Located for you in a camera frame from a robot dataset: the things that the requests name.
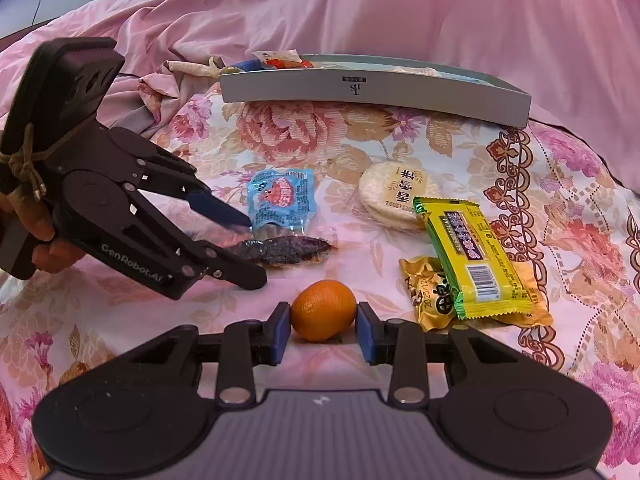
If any blue snack packet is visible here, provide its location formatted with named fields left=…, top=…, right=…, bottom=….
left=246, top=167, right=317, bottom=241

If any dark wooden headboard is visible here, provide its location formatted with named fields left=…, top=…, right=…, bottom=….
left=0, top=17, right=56, bottom=43

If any orange mandarin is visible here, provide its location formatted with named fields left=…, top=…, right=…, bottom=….
left=290, top=280, right=358, bottom=343

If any golden snack packet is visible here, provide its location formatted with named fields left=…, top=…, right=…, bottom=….
left=398, top=255, right=555, bottom=333

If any brown cord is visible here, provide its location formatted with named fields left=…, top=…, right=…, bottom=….
left=0, top=122, right=83, bottom=201

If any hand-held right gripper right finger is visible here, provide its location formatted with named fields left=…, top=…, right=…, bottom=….
left=356, top=302, right=526, bottom=406

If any crayon drawing paper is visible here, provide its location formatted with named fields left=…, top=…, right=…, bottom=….
left=452, top=72, right=501, bottom=89

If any yellow green snack bar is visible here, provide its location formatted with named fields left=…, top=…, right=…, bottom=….
left=412, top=196, right=534, bottom=321

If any person's left hand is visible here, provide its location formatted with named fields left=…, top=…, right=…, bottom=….
left=0, top=185, right=88, bottom=275

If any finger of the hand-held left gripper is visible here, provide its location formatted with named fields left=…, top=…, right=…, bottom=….
left=127, top=190, right=268, bottom=292
left=127, top=142, right=253, bottom=231

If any floral bed sheet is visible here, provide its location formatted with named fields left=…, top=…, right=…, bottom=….
left=0, top=60, right=640, bottom=480

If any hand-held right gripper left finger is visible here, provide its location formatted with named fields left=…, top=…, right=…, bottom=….
left=119, top=302, right=292, bottom=406

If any rice cracker packet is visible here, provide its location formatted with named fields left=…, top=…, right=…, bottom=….
left=357, top=161, right=443, bottom=231

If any grey shallow box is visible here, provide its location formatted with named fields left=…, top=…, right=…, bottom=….
left=219, top=52, right=532, bottom=129

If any white snack packet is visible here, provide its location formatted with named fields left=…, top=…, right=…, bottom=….
left=250, top=49, right=315, bottom=72

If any dark dried snack packet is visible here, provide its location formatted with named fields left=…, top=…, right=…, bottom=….
left=227, top=234, right=337, bottom=267

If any pink curtain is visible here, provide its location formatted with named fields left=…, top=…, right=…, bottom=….
left=122, top=0, right=640, bottom=191

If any pink quilt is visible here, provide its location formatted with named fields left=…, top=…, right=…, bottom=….
left=0, top=7, right=171, bottom=171

